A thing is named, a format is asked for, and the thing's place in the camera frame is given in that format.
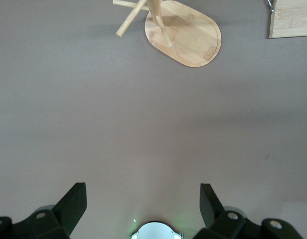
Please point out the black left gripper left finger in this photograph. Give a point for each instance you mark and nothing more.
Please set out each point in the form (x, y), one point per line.
(68, 209)

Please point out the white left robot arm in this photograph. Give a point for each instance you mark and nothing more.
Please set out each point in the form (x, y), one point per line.
(156, 231)

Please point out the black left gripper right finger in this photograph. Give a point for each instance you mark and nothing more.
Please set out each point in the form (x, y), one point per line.
(210, 209)

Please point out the wooden cutting board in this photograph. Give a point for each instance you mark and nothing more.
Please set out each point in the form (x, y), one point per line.
(293, 22)

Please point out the brown table cover sheet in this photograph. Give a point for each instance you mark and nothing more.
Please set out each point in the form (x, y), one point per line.
(93, 112)

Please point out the wooden mug rack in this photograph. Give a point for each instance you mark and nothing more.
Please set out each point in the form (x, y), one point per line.
(193, 37)

